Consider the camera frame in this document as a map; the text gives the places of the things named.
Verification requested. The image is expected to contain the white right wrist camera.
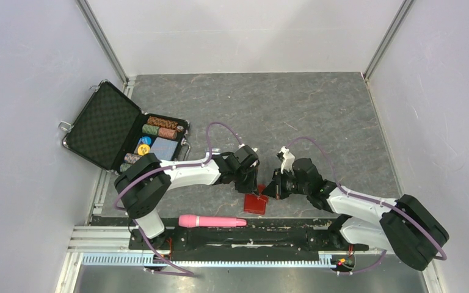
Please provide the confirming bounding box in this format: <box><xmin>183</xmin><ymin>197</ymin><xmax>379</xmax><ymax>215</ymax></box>
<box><xmin>277</xmin><ymin>146</ymin><xmax>295</xmax><ymax>174</ymax></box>

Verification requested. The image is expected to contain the green poker chip stack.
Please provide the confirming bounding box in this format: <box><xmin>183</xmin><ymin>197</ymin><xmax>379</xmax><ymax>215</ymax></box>
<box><xmin>119</xmin><ymin>163</ymin><xmax>132</xmax><ymax>173</ymax></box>

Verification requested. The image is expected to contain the blue poker chip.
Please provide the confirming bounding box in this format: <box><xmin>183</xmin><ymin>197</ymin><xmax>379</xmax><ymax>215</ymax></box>
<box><xmin>138</xmin><ymin>136</ymin><xmax>152</xmax><ymax>146</ymax></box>

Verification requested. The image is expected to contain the aluminium frame post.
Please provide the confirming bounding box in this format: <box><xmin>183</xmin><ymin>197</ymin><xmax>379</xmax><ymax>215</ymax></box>
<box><xmin>362</xmin><ymin>0</ymin><xmax>415</xmax><ymax>83</ymax></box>
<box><xmin>76</xmin><ymin>0</ymin><xmax>129</xmax><ymax>85</ymax></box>

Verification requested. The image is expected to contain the black poker chip case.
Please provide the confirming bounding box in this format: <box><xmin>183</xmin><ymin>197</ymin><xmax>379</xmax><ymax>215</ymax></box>
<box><xmin>62</xmin><ymin>80</ymin><xmax>190</xmax><ymax>173</ymax></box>

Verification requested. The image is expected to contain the red leather card holder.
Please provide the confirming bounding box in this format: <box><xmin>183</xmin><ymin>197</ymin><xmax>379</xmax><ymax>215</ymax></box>
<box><xmin>244</xmin><ymin>184</ymin><xmax>269</xmax><ymax>215</ymax></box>

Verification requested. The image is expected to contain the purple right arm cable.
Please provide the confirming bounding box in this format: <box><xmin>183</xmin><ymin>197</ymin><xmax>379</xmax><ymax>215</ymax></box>
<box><xmin>285</xmin><ymin>136</ymin><xmax>448</xmax><ymax>275</ymax></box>

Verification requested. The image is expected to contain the right aluminium frame post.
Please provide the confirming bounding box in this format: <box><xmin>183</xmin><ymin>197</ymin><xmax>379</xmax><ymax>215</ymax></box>
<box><xmin>362</xmin><ymin>0</ymin><xmax>415</xmax><ymax>83</ymax></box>

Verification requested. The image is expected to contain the blue playing card deck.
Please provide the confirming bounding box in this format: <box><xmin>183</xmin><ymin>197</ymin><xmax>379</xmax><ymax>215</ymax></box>
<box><xmin>150</xmin><ymin>137</ymin><xmax>178</xmax><ymax>161</ymax></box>

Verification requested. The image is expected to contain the purple poker chip stack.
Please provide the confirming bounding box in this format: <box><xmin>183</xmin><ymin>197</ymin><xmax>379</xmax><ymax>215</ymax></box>
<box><xmin>124</xmin><ymin>153</ymin><xmax>142</xmax><ymax>164</ymax></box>

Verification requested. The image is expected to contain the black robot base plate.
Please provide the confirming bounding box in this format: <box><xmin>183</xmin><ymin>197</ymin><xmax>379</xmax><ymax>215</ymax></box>
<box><xmin>151</xmin><ymin>218</ymin><xmax>369</xmax><ymax>261</ymax></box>

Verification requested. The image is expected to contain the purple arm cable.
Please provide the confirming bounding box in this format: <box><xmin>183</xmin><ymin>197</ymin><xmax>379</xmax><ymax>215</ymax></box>
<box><xmin>285</xmin><ymin>136</ymin><xmax>448</xmax><ymax>275</ymax></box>
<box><xmin>114</xmin><ymin>121</ymin><xmax>245</xmax><ymax>278</ymax></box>

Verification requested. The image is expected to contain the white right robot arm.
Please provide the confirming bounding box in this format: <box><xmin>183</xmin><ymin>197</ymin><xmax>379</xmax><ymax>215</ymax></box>
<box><xmin>263</xmin><ymin>158</ymin><xmax>449</xmax><ymax>271</ymax></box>

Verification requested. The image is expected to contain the left aluminium frame post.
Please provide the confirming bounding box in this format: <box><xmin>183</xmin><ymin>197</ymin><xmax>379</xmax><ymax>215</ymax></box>
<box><xmin>76</xmin><ymin>0</ymin><xmax>129</xmax><ymax>85</ymax></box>

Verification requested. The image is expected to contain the green and brown chip stack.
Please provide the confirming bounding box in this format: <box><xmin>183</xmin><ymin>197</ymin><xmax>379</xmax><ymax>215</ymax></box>
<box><xmin>142</xmin><ymin>124</ymin><xmax>178</xmax><ymax>140</ymax></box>

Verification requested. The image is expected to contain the toothed aluminium rail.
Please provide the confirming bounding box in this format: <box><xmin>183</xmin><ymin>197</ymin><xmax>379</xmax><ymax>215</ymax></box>
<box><xmin>81</xmin><ymin>252</ymin><xmax>349</xmax><ymax>269</ymax></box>

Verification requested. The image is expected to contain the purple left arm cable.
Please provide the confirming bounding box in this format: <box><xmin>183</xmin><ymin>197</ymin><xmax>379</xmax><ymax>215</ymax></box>
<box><xmin>114</xmin><ymin>121</ymin><xmax>245</xmax><ymax>278</ymax></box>

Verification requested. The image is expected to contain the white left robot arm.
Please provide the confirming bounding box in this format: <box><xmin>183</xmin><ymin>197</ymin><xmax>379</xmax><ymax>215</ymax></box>
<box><xmin>114</xmin><ymin>145</ymin><xmax>260</xmax><ymax>249</ymax></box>

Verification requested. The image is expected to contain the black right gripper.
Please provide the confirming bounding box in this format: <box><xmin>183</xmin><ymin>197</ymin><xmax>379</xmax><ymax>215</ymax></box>
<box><xmin>261</xmin><ymin>167</ymin><xmax>310</xmax><ymax>200</ymax></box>

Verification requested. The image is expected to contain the pink cylindrical wand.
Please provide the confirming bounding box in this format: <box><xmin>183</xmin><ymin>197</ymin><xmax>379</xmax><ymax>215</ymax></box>
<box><xmin>178</xmin><ymin>214</ymin><xmax>247</xmax><ymax>228</ymax></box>

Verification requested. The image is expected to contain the brown poker chip stack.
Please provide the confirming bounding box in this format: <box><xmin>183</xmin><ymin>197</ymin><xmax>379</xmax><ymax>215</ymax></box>
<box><xmin>147</xmin><ymin>116</ymin><xmax>179</xmax><ymax>130</ymax></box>

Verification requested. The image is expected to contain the yellow poker chip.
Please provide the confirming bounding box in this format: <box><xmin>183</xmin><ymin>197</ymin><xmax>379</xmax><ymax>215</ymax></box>
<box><xmin>136</xmin><ymin>143</ymin><xmax>151</xmax><ymax>156</ymax></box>

